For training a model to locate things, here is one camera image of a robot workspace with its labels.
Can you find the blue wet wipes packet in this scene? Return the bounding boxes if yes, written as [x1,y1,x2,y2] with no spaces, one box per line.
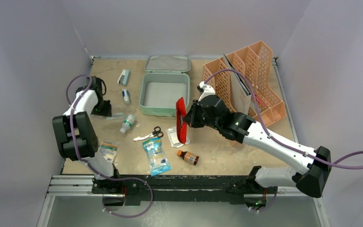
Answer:
[142,138,172,176]

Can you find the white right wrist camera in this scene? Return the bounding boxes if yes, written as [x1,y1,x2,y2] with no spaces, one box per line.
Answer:
[197,81,216,101]

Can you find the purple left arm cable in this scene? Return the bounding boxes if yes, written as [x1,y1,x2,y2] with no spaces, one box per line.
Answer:
[66,74,154,189]

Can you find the small white blue tube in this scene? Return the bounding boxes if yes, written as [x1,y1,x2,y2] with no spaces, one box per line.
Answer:
[122,89,130,104]

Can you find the bandage box in bag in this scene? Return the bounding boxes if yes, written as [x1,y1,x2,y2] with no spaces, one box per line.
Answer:
[99,141,119,164]

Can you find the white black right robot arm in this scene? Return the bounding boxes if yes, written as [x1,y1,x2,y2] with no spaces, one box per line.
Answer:
[181,95,331,198]

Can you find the white gauze packets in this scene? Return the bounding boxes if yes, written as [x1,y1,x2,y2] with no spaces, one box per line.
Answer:
[166,126,190,148]

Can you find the mint green open case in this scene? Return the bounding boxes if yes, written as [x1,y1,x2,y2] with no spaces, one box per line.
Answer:
[138,55,191,117]

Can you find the white bottle green label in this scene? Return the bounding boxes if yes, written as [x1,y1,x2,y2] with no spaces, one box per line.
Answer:
[119,114,136,134]

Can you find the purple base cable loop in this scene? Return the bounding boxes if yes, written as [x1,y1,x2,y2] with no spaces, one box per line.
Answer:
[102,183,156,220]

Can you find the brown glass medicine bottle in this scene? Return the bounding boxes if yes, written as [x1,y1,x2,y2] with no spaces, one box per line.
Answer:
[177,150,199,165]

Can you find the blue white sachet packet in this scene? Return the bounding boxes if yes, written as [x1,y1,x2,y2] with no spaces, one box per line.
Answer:
[106,113,125,121]

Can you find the grey folder in organizer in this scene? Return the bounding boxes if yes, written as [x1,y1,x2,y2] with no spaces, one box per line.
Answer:
[229,71,251,114]

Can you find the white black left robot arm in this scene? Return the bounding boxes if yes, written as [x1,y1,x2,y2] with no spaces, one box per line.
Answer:
[52,76,122,193]

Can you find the black handled scissors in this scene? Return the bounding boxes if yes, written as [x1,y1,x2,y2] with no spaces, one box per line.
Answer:
[133,126,164,141]

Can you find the red first aid pouch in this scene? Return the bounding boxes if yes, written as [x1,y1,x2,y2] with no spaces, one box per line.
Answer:
[176,97,187,144]

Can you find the peach plastic file organizer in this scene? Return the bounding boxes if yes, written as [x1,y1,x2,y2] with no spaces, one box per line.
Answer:
[199,41,287,147]

